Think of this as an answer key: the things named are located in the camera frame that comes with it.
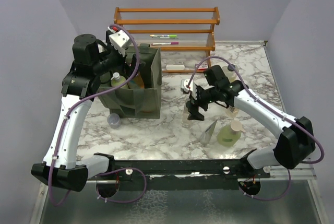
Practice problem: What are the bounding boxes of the magenta marker pen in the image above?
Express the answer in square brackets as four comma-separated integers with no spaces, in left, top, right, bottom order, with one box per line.
[151,42,179,46]

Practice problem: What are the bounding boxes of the red card box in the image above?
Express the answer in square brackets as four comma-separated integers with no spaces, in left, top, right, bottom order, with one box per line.
[195,63,209,72]

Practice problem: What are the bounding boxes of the white eraser case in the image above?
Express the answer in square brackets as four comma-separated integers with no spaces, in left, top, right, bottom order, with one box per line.
[166,64,185,71]

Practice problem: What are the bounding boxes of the green soap pump dispenser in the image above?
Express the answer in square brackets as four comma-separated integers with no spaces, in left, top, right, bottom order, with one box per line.
[217,120,245,147]

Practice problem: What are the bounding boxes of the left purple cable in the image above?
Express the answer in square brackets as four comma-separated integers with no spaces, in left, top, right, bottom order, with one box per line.
[48,24,148,207]

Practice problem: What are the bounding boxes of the silver foil pouch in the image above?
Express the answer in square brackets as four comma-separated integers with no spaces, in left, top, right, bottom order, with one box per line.
[199,120,218,146]

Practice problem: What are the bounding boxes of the green canvas bag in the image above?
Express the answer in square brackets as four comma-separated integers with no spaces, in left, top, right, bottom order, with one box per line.
[99,43,162,119]

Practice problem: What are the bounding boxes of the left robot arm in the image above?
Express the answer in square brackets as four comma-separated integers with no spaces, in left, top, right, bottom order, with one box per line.
[31,29,135,192]

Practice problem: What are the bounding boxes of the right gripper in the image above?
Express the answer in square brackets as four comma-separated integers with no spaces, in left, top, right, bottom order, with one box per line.
[187,86,219,121]

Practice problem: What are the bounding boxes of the orange bottle pink cap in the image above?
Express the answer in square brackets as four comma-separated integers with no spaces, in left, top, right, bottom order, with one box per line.
[128,72,145,89]

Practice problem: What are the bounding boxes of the small blue cup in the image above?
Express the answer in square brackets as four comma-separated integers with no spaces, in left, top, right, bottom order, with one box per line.
[107,113,121,129]

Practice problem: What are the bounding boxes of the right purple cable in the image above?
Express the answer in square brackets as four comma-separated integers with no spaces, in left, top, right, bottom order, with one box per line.
[186,56,326,202]

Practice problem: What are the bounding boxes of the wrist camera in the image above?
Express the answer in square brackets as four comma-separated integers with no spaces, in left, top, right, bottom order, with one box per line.
[181,79,199,100]
[107,26,131,57]

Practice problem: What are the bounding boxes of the clear square bottle black caps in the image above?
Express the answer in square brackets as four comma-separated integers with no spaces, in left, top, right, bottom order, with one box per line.
[183,100,205,121]

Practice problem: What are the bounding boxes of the green lotion pump bottle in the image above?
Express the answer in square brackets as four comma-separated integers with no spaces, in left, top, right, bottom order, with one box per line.
[110,72,129,89]

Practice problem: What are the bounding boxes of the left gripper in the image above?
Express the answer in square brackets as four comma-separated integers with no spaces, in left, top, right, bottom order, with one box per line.
[92,31,145,78]

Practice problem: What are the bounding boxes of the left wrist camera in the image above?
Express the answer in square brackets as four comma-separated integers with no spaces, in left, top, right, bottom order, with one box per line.
[107,26,131,57]

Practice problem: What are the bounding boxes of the green marker pen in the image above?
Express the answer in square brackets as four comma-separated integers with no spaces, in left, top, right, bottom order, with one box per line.
[150,34,178,39]

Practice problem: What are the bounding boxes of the purple cable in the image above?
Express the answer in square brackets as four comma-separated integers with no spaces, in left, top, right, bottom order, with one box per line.
[186,56,326,202]
[48,24,148,207]

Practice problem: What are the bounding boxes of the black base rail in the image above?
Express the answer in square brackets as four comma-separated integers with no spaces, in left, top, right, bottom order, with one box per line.
[91,156,270,196]

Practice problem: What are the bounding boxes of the amber mouthwash bottle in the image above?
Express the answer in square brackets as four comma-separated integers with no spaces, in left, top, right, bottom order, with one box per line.
[225,107,239,119]

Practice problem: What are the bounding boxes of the wooden shelf rack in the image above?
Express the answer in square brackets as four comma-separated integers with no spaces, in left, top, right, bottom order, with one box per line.
[113,6,221,74]

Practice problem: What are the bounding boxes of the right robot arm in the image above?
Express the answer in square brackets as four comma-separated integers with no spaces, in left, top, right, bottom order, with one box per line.
[181,65,315,178]

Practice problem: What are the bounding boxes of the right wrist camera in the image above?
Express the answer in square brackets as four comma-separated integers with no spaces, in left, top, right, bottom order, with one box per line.
[181,79,199,100]

